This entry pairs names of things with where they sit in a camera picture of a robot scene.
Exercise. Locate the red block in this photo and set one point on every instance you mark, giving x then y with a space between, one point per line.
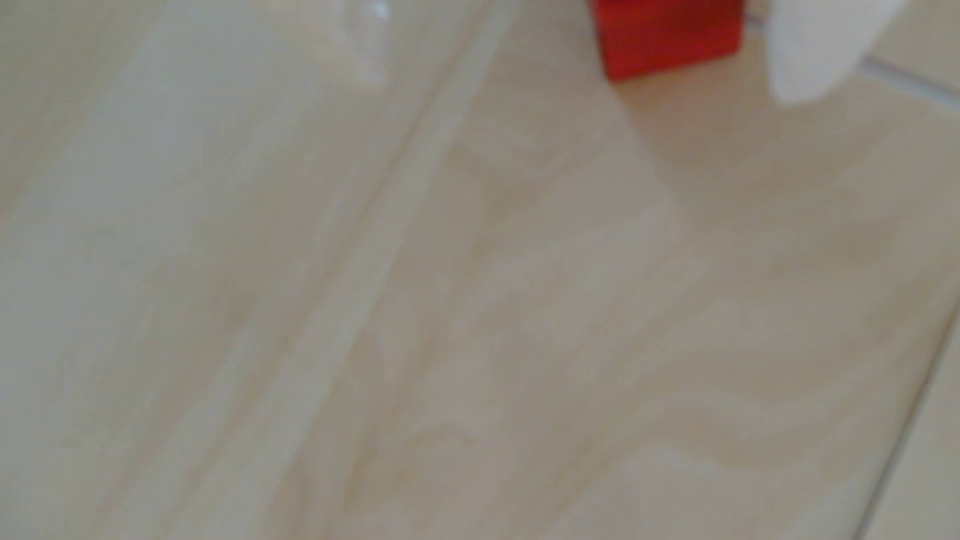
664 34

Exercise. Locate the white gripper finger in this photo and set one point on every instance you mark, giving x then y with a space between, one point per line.
817 45
369 37

